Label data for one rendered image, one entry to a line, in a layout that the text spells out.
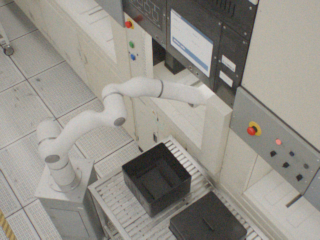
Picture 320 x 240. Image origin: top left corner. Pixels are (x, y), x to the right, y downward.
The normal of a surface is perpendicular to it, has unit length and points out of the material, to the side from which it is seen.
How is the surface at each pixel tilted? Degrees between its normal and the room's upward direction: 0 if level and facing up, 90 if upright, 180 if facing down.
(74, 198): 0
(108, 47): 0
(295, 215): 0
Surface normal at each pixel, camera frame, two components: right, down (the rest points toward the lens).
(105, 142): -0.01, -0.60
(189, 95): -0.28, 0.11
